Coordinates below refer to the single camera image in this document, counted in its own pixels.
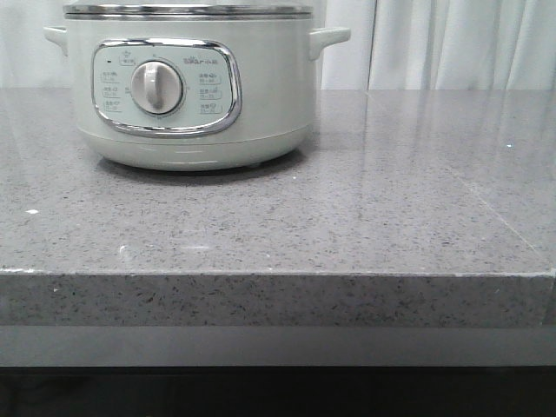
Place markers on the pale green electric cooking pot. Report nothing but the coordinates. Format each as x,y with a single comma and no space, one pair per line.
193,92

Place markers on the white pleated curtain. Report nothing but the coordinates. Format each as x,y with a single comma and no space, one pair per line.
394,45

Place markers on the glass pot lid steel rim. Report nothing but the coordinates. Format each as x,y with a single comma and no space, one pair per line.
143,10

